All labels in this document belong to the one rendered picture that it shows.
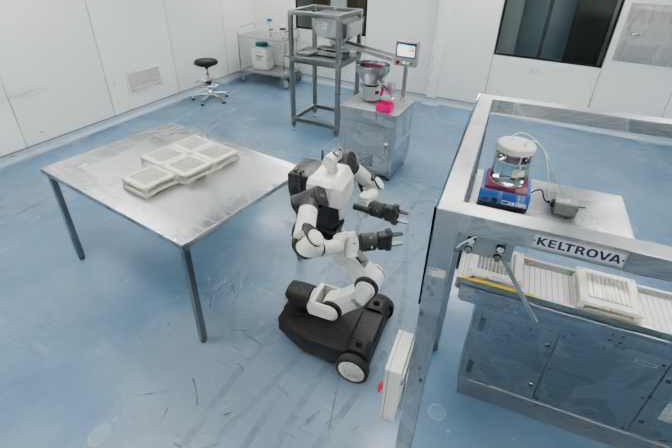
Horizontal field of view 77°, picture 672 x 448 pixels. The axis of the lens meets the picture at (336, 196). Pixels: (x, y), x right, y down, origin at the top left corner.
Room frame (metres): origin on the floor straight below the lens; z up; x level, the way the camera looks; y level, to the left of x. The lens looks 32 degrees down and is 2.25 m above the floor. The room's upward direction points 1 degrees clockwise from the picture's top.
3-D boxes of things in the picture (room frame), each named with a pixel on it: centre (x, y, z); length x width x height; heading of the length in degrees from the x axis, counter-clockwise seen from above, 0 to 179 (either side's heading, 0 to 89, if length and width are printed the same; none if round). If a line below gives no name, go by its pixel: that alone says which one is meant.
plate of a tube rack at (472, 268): (1.59, -0.79, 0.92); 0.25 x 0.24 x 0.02; 158
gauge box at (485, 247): (1.50, -0.67, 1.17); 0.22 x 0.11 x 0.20; 69
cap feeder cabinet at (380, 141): (4.35, -0.42, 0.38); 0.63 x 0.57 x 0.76; 63
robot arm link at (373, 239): (1.63, -0.21, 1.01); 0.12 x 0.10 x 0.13; 100
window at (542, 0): (5.99, -2.83, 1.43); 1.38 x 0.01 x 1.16; 63
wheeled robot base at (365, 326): (1.92, 0.01, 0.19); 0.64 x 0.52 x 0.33; 68
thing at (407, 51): (4.38, -0.67, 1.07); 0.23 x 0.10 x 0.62; 63
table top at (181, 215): (2.65, 1.15, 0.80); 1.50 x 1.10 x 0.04; 57
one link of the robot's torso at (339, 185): (1.95, 0.08, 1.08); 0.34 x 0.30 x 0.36; 158
